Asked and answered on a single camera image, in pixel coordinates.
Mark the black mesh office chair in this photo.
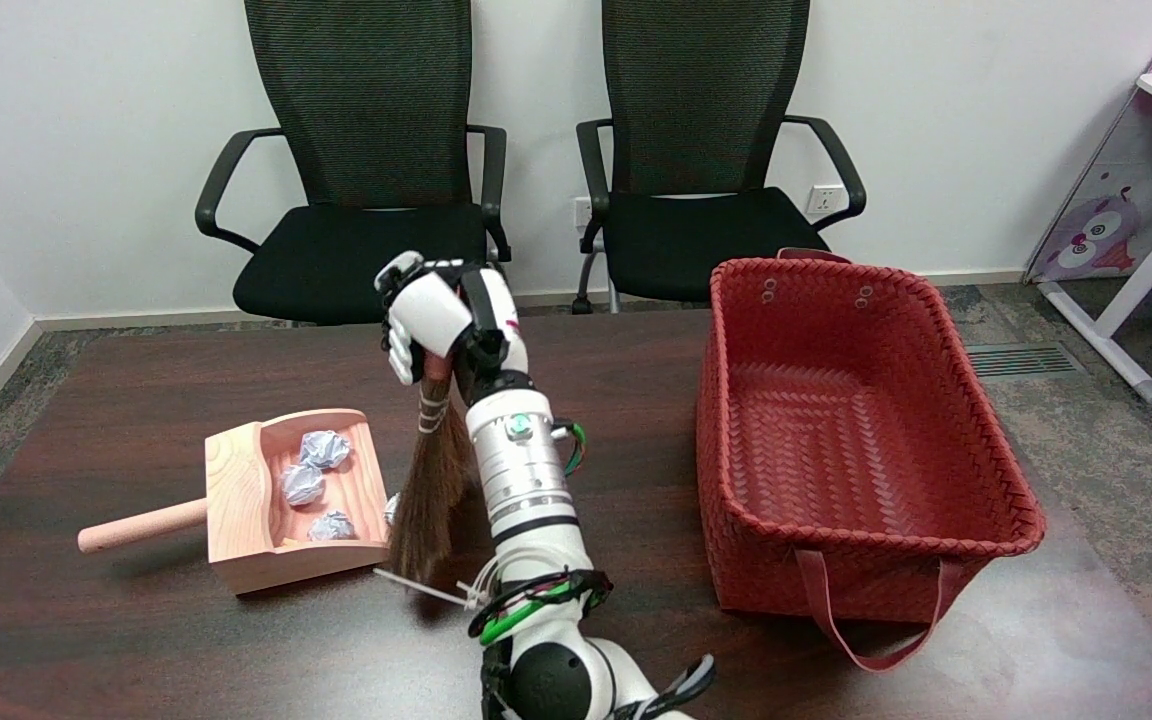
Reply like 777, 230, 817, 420
195, 0, 517, 327
574, 0, 867, 316

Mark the white desk leg frame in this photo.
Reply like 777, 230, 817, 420
1039, 175, 1152, 406

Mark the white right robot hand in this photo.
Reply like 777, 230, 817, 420
374, 251, 534, 401

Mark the thick green cable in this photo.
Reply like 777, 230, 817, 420
476, 585, 597, 646

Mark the wooden dustpan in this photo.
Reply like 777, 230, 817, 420
77, 408, 403, 597

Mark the floor vent grille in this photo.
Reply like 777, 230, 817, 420
971, 343, 1077, 378

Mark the white zip tie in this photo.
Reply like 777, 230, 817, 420
373, 567, 487, 611

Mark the black cable loop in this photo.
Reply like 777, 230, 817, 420
466, 570, 717, 720

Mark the pink owl print shelf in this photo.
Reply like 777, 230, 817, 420
1031, 0, 1152, 283

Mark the brown straw hand broom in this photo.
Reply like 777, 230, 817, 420
388, 350, 472, 591

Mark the red woven basket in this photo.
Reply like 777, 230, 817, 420
694, 248, 1047, 673

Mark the thin green wire loop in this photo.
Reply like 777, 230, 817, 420
556, 420, 587, 476

